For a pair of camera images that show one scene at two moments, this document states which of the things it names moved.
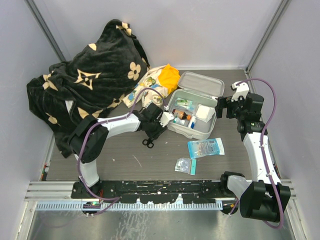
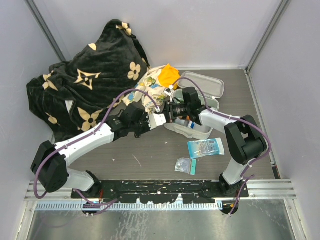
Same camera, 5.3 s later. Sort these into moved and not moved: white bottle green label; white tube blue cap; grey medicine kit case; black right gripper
Moved: black right gripper
Not moved: white tube blue cap; white bottle green label; grey medicine kit case
